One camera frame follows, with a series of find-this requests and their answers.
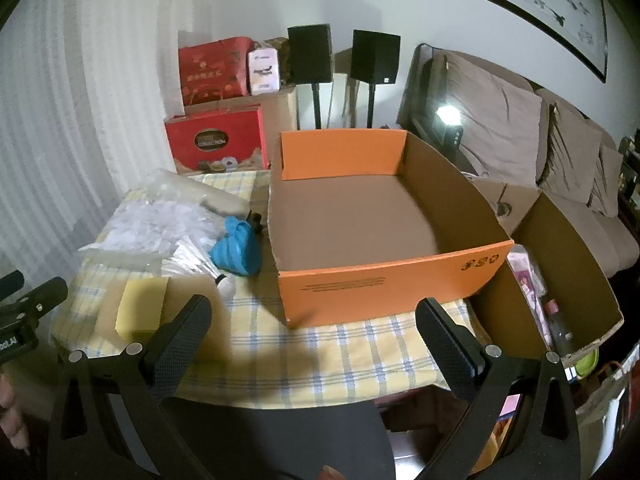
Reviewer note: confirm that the yellow checked tablecloth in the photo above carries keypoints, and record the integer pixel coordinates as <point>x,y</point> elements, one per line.
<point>350,355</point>

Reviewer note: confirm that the medium brown cushion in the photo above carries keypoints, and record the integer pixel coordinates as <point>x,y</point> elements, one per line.
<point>572,155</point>

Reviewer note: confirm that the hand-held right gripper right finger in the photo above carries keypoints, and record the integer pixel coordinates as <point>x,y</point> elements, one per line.
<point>445,345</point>

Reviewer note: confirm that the pink packet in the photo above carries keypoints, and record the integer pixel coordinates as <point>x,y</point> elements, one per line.
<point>527,275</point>

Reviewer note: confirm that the orange cardboard box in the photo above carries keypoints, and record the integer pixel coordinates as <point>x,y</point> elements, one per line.
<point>350,220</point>

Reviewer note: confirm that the white feather shuttlecock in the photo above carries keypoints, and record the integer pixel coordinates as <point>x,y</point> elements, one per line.
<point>200,267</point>

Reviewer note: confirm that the yellow sponge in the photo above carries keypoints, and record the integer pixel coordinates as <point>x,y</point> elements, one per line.
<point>142,305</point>

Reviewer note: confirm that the white fluffy duster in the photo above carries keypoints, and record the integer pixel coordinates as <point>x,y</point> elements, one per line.
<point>150,225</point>

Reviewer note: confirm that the green plastic item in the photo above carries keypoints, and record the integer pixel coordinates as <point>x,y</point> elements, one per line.
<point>584,362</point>

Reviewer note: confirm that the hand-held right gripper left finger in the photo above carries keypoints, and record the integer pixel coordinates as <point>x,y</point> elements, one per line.
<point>186,337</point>

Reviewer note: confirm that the small white box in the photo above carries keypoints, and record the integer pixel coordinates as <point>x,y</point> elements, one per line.
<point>264,71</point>

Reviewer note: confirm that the blue cloth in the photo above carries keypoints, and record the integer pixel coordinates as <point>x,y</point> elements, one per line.
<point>237,247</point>

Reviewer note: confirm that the black speaker stand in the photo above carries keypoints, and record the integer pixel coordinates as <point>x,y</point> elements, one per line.
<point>316,107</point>
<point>371,105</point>

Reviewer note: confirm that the person's left hand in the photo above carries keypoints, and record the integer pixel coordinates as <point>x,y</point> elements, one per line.
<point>9,417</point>

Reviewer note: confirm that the black speaker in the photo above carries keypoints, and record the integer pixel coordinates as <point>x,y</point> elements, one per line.
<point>310,54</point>
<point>375,55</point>

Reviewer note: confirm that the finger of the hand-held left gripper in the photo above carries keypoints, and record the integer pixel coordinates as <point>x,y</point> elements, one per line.
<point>11,282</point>
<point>42,297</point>

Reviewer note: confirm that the white curtain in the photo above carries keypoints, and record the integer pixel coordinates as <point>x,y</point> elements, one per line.
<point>70,110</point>

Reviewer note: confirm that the large brown cushion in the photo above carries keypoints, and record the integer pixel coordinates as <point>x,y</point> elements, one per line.
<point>492,115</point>

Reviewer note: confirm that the brown sofa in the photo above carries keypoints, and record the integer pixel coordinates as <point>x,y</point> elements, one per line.
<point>590,230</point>

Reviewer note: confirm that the clear plastic bag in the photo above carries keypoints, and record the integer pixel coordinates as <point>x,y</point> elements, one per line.
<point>200,191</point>

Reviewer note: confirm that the small brown cushion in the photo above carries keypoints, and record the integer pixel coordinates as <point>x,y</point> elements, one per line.
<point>607,180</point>

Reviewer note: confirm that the black device with bright light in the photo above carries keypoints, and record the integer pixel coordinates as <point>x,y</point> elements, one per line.
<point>449,120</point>

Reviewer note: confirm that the open brown cardboard box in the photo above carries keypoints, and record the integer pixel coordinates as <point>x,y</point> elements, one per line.
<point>565,260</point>

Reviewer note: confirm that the clear plastic bottle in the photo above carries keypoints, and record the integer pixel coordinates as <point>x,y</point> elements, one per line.
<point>559,325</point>

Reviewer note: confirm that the red printed gift box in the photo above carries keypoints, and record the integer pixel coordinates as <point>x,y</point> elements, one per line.
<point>215,137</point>

